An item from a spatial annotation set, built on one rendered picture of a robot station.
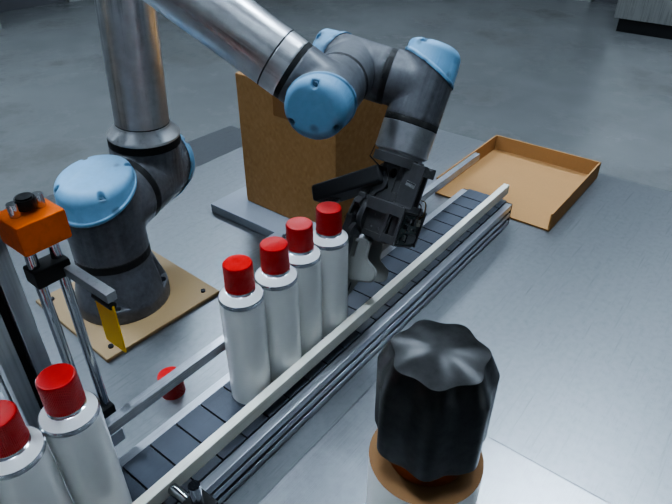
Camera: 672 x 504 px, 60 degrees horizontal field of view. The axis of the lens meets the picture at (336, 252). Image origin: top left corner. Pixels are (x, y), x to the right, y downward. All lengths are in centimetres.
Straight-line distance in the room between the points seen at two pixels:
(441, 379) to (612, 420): 53
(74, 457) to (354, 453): 30
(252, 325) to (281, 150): 51
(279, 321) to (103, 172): 37
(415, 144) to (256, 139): 45
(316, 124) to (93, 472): 42
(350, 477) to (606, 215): 85
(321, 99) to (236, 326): 27
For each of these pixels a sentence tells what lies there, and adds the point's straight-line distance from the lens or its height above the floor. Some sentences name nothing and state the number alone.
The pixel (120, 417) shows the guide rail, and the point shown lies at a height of 96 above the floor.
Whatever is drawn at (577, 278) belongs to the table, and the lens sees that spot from 112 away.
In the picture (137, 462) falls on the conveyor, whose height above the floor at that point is 88.
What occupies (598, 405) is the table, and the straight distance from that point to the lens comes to 90.
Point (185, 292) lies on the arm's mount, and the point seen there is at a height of 84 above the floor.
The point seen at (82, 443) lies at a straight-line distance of 58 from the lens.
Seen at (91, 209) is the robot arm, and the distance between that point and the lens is 89.
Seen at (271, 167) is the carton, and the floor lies 95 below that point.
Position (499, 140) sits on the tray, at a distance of 155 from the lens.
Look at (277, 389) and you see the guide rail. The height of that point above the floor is 91.
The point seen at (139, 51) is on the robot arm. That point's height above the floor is 122.
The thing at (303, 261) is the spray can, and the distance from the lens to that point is 71.
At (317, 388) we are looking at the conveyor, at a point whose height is 87.
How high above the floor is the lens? 145
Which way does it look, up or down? 34 degrees down
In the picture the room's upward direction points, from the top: straight up
